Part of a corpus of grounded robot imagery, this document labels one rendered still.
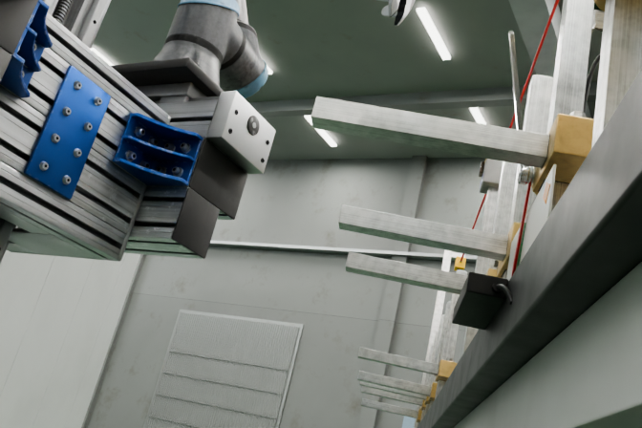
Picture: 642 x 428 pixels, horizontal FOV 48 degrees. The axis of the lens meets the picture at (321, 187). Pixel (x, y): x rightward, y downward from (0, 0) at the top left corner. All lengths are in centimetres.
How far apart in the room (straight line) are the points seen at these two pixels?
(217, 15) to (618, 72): 91
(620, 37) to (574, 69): 28
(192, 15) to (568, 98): 76
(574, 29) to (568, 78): 8
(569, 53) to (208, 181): 59
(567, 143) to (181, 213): 60
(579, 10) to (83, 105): 71
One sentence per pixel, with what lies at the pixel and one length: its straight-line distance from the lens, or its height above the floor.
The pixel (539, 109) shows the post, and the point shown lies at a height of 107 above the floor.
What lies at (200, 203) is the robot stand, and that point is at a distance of 118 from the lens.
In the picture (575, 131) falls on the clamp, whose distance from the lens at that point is 85.
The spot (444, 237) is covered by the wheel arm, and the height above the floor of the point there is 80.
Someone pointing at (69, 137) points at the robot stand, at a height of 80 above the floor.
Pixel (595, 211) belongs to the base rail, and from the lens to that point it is 51.
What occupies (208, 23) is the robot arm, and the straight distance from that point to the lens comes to 142.
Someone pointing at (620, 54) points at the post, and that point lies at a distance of 69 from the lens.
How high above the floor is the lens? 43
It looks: 22 degrees up
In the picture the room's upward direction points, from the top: 14 degrees clockwise
